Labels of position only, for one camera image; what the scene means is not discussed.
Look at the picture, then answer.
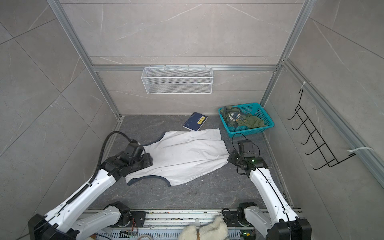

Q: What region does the white tank top navy trim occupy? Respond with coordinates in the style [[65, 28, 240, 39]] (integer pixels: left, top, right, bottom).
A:
[[126, 129, 229, 187]]

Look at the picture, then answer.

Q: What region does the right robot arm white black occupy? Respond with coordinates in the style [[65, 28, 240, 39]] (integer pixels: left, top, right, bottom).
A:
[[228, 138, 312, 240]]

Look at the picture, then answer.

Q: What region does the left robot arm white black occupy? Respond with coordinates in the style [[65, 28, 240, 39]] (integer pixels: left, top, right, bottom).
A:
[[28, 131, 153, 240]]

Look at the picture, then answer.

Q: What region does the green tank top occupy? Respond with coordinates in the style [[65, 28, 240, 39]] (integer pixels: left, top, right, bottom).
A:
[[220, 106, 267, 129]]

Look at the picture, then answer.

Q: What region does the teal plastic basket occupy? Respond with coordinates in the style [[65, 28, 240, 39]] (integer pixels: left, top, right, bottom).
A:
[[218, 103, 275, 138]]

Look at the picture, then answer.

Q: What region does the navy blue book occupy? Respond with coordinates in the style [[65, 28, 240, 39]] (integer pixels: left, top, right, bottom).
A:
[[183, 112, 208, 132]]

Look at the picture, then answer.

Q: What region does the white fluffy plush toy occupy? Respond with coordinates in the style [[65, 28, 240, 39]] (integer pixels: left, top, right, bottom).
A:
[[178, 217, 229, 240]]

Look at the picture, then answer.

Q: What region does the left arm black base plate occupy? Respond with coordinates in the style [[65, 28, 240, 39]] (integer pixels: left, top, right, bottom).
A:
[[117, 211, 147, 228]]

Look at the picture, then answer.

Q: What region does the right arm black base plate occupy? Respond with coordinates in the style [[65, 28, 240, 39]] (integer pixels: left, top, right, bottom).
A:
[[221, 209, 250, 227]]

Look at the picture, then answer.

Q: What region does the aluminium mounting rail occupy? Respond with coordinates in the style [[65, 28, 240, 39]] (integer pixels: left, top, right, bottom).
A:
[[59, 209, 310, 240]]

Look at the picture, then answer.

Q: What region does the white wire mesh shelf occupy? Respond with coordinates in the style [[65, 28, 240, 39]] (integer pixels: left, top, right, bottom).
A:
[[141, 67, 214, 95]]

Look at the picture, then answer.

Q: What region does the black wire hook rack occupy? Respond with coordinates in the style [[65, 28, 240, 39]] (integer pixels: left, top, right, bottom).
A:
[[287, 89, 356, 171]]

